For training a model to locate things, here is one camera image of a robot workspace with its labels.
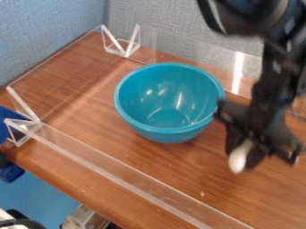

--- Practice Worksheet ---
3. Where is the black and white object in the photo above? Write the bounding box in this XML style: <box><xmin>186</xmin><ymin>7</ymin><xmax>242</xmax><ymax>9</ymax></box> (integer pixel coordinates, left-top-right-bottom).
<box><xmin>0</xmin><ymin>208</ymin><xmax>47</xmax><ymax>229</ymax></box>

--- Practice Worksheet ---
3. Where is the clear bracket under table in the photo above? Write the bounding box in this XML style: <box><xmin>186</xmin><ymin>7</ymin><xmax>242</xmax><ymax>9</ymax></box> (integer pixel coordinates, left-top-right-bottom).
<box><xmin>62</xmin><ymin>205</ymin><xmax>110</xmax><ymax>229</ymax></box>

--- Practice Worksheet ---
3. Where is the clear acrylic left barrier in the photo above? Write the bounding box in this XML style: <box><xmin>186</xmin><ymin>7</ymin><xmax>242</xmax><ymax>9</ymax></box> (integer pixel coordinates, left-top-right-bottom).
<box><xmin>6</xmin><ymin>24</ymin><xmax>106</xmax><ymax>123</ymax></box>

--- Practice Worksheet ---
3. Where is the blue clamp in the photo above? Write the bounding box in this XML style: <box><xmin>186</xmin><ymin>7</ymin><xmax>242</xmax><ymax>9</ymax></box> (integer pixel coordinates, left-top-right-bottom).
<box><xmin>0</xmin><ymin>106</ymin><xmax>26</xmax><ymax>183</ymax></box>

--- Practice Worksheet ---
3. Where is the blue plastic bowl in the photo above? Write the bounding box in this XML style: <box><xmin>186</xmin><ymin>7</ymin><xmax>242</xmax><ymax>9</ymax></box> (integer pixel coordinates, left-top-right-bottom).
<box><xmin>114</xmin><ymin>63</ymin><xmax>225</xmax><ymax>143</ymax></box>

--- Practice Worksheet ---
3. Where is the clear acrylic barrier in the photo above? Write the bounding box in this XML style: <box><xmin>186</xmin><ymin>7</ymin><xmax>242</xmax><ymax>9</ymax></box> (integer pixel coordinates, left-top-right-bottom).
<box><xmin>6</xmin><ymin>119</ymin><xmax>254</xmax><ymax>229</ymax></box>
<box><xmin>99</xmin><ymin>24</ymin><xmax>262</xmax><ymax>98</ymax></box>
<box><xmin>6</xmin><ymin>24</ymin><xmax>106</xmax><ymax>123</ymax></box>

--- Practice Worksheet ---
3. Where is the clear acrylic front barrier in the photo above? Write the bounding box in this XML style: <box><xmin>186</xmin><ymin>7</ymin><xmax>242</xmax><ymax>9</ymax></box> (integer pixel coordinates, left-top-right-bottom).
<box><xmin>6</xmin><ymin>119</ymin><xmax>254</xmax><ymax>229</ymax></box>

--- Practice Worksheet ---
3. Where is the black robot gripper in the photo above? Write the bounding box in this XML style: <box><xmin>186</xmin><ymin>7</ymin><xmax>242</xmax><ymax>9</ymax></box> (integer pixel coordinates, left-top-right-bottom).
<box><xmin>215</xmin><ymin>100</ymin><xmax>304</xmax><ymax>170</ymax></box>

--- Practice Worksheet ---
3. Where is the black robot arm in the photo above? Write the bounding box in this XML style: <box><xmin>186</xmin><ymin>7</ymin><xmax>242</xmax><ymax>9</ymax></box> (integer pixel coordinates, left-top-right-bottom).
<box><xmin>197</xmin><ymin>0</ymin><xmax>306</xmax><ymax>174</ymax></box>

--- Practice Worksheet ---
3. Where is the white toy mushroom brown cap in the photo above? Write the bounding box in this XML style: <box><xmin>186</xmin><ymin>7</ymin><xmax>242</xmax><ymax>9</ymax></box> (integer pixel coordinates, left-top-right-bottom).
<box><xmin>229</xmin><ymin>140</ymin><xmax>254</xmax><ymax>174</ymax></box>

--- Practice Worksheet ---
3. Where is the clear acrylic back barrier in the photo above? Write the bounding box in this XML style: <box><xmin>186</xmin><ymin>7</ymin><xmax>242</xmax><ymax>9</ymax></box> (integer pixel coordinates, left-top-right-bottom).
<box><xmin>99</xmin><ymin>24</ymin><xmax>262</xmax><ymax>98</ymax></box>

